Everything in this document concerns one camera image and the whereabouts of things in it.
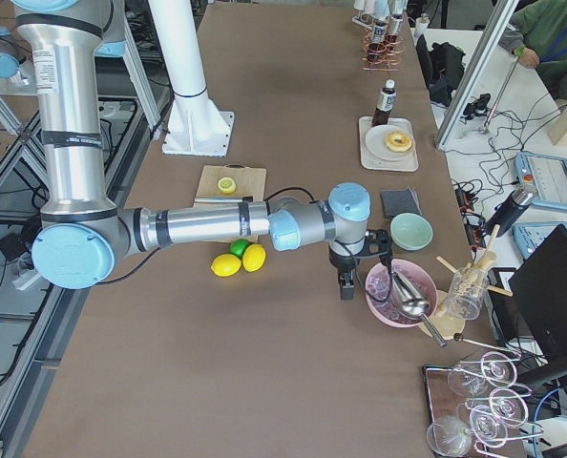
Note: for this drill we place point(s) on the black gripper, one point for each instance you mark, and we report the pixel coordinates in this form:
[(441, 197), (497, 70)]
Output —
[(342, 261)]

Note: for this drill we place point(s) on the white plate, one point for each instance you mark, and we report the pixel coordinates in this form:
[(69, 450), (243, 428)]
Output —
[(375, 140)]

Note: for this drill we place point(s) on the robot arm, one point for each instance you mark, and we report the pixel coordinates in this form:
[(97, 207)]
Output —
[(87, 227)]

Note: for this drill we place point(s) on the cream rabbit tray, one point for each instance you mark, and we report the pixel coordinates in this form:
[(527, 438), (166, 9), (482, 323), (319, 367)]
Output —
[(370, 161)]

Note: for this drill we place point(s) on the glazed donut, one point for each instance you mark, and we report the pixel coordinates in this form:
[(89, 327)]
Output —
[(398, 142)]

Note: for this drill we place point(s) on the dark drink bottle on tray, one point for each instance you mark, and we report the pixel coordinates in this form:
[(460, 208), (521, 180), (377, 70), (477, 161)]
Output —
[(384, 104)]

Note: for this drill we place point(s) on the pink bowl with ice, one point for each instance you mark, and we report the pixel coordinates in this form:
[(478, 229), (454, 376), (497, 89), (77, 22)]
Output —
[(377, 287)]

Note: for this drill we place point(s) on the metal ice scoop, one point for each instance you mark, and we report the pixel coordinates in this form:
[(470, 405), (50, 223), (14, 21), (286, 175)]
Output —
[(414, 305)]

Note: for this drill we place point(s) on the mint green bowl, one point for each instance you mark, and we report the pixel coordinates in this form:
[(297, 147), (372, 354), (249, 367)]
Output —
[(411, 232)]

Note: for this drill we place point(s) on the grey folded cloth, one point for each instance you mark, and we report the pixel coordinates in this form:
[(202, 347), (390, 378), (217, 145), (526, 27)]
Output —
[(397, 202)]

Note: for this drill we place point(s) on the round wooden stand base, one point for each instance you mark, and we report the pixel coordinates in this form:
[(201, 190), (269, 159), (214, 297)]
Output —
[(448, 325)]

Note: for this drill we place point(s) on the glass mug on stand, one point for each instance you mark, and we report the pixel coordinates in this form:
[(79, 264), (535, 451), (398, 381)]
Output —
[(465, 297)]

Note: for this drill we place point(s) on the green lime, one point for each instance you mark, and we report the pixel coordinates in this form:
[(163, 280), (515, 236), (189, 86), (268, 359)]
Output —
[(238, 247)]

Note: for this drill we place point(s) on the whole yellow lemon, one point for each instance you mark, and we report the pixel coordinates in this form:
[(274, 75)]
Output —
[(226, 265)]

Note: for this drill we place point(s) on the steel muddler black tip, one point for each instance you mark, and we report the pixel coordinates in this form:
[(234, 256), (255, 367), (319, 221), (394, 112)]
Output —
[(223, 200)]

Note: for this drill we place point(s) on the wooden cutting board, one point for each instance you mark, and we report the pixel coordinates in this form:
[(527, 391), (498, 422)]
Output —
[(245, 181)]

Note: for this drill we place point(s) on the lemon half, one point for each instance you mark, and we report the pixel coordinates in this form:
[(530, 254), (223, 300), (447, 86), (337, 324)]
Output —
[(227, 185)]

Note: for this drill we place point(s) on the wine glass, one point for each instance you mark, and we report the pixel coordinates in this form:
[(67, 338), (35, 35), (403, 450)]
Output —
[(449, 436), (478, 377), (504, 404), (487, 429)]

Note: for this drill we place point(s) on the blue teach pendant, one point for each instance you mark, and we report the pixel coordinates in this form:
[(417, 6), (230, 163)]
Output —
[(528, 236), (547, 176)]

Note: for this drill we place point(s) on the black monitor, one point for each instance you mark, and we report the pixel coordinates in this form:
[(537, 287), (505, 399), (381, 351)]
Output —
[(540, 292)]

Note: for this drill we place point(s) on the dark bottle in rack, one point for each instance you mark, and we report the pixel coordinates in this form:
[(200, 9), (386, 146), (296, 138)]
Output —
[(378, 33)]

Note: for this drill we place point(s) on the person in green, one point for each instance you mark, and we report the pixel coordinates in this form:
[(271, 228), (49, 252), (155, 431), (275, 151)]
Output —
[(537, 36)]

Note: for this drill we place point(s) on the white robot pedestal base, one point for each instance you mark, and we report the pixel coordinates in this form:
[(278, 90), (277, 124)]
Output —
[(196, 127)]

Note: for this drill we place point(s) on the copper wire bottle rack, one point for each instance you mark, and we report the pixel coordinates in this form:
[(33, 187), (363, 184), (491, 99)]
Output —
[(386, 59)]

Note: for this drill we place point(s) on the black camera bag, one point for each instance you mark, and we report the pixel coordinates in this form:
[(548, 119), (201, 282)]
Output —
[(442, 69)]

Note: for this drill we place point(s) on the aluminium frame post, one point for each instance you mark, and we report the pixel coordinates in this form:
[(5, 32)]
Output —
[(487, 43)]

